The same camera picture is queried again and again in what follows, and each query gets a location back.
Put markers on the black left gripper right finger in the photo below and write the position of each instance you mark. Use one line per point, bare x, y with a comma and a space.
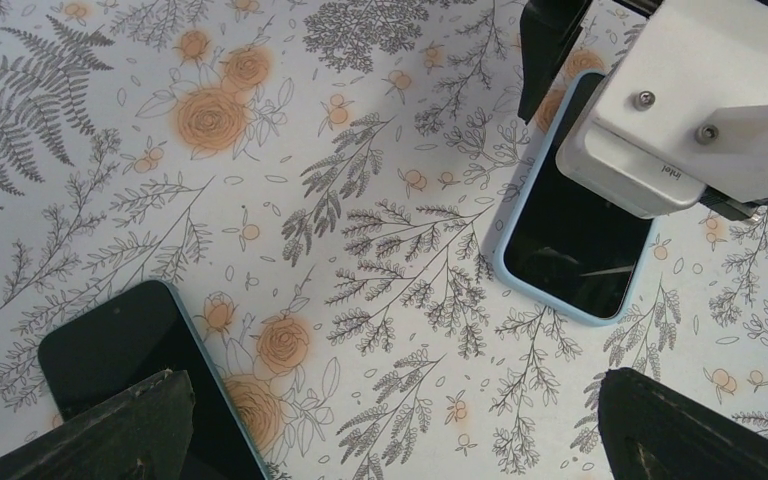
649, 431

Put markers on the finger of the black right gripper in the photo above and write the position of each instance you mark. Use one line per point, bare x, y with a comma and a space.
548, 32

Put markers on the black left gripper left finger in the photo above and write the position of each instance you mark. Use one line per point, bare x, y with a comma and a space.
142, 432

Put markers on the black phone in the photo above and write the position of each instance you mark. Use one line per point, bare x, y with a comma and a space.
135, 334

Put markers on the light blue phone case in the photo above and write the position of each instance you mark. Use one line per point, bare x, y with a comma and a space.
523, 199

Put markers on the floral patterned table mat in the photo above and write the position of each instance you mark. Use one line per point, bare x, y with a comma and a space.
325, 184

